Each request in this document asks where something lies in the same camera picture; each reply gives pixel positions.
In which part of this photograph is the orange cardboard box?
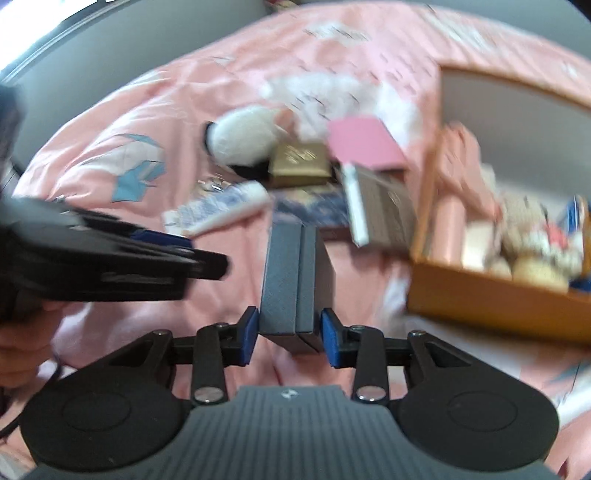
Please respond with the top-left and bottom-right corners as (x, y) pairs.
(406, 65), (591, 344)

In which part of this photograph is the brown flat box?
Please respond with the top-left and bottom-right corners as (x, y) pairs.
(341, 162), (419, 247)

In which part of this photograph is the pink printed blanket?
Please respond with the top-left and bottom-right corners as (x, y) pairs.
(0, 0), (591, 480)

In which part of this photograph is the blue patterned packet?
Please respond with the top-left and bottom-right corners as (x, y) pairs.
(272, 189), (356, 229)

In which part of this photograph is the dark grey box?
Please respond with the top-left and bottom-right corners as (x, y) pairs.
(259, 223), (335, 355)

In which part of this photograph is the window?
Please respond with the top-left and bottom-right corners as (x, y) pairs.
(0, 0), (112, 75)

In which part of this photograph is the white rectangular box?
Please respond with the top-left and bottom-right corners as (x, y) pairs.
(462, 220), (497, 271)

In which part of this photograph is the gold square box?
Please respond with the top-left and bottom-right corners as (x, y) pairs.
(268, 142), (333, 188)

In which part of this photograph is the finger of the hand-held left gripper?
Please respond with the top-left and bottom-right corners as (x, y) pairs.
(92, 247), (230, 302)
(60, 208), (195, 252)

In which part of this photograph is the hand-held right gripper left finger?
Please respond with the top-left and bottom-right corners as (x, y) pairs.
(108, 307), (259, 407)

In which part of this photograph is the white plush toy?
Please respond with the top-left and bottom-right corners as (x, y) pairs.
(203, 105), (289, 181)

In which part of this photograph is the person's left hand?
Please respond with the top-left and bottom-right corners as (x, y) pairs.
(0, 300), (63, 388)

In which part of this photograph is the pink wallet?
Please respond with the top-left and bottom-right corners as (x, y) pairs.
(327, 117), (409, 171)

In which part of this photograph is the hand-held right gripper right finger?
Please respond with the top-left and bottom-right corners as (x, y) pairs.
(321, 308), (469, 403)

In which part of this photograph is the black cable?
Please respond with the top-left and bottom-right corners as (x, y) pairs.
(0, 355), (63, 439)

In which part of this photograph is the white cream tube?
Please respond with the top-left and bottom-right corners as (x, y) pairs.
(163, 181), (271, 237)

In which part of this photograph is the crochet doll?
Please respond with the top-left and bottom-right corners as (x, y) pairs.
(489, 191), (585, 291)

